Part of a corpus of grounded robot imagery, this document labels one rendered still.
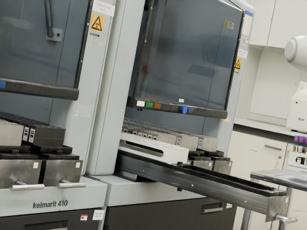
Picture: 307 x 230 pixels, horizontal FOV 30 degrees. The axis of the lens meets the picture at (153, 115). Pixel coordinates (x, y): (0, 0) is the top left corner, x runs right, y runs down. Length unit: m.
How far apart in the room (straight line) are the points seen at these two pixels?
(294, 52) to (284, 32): 2.73
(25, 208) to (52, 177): 0.11
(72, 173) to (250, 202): 0.49
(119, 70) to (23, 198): 0.53
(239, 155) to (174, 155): 2.53
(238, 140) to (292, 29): 0.95
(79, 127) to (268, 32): 3.08
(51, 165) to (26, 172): 0.08
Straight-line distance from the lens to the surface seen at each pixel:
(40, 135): 1.57
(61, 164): 1.55
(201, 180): 1.68
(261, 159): 4.20
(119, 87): 1.80
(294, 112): 4.13
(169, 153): 1.77
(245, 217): 1.97
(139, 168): 1.81
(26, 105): 1.80
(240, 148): 4.28
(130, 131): 2.07
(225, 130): 2.39
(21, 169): 1.46
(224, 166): 2.25
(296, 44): 1.82
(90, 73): 1.69
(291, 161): 1.97
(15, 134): 1.52
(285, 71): 4.87
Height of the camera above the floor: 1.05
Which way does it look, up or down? 3 degrees down
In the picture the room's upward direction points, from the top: 10 degrees clockwise
